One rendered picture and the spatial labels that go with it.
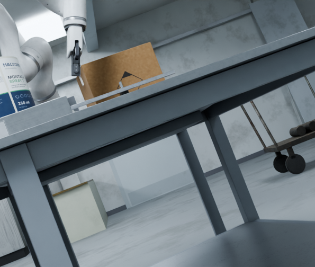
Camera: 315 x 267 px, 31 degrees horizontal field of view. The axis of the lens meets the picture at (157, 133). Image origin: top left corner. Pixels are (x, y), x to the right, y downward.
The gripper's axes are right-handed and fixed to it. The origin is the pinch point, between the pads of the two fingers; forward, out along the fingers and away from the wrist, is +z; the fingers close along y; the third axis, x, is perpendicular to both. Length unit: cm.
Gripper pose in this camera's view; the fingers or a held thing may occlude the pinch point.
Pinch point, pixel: (75, 70)
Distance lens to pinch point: 210.0
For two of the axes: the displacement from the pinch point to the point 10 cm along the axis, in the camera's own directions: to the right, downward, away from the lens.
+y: 2.5, -1.3, -9.6
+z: 0.4, 9.9, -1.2
